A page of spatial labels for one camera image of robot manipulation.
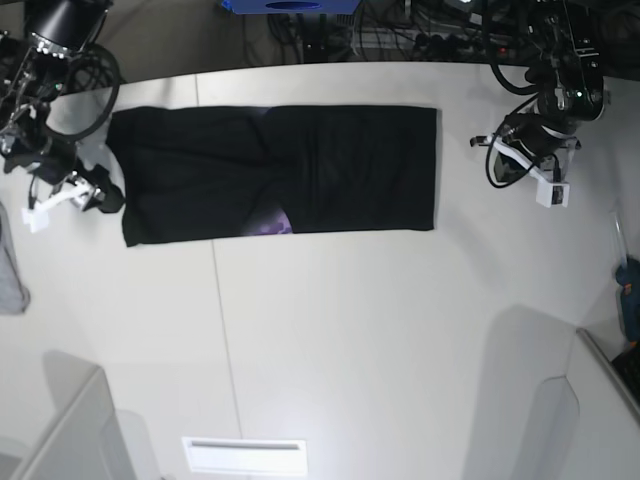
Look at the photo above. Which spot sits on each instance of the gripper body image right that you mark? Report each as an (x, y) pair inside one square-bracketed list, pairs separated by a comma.
[(536, 135)]

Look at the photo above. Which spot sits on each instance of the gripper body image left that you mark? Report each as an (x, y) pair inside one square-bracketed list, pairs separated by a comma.
[(49, 159)]

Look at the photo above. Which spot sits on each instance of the black T-shirt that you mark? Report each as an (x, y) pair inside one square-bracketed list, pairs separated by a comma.
[(224, 172)]

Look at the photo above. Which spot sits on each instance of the grey cloth at left edge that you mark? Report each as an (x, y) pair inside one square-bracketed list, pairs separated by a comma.
[(15, 297)]

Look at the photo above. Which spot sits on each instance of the power strip with plugs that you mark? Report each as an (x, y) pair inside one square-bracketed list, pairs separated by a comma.
[(436, 47)]

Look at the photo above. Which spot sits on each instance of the blue glue gun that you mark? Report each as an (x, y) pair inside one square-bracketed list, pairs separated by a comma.
[(626, 275)]

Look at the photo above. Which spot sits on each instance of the black keyboard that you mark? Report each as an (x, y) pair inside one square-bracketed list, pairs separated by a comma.
[(627, 365)]

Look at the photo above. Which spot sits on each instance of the grey partition panel right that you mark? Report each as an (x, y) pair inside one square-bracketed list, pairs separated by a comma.
[(613, 377)]

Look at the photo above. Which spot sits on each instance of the grey partition panel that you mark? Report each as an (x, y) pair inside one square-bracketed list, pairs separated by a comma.
[(83, 440), (613, 377)]

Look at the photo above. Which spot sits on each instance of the blue plastic box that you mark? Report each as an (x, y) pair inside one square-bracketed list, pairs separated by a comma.
[(250, 7)]

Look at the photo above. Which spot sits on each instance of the grey partition panel left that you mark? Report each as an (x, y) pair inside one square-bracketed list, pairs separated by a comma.
[(83, 440)]

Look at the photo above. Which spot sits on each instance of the white label plate with slot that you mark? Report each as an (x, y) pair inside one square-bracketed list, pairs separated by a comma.
[(246, 457)]

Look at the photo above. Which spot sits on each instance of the white camera box left gripper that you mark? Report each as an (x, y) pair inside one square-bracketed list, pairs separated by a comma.
[(551, 194)]

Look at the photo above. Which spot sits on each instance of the white camera box gripper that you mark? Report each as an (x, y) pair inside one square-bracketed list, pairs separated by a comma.
[(35, 219), (551, 194)]

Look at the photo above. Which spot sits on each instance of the white camera box right gripper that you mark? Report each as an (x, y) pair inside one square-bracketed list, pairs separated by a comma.
[(35, 219)]

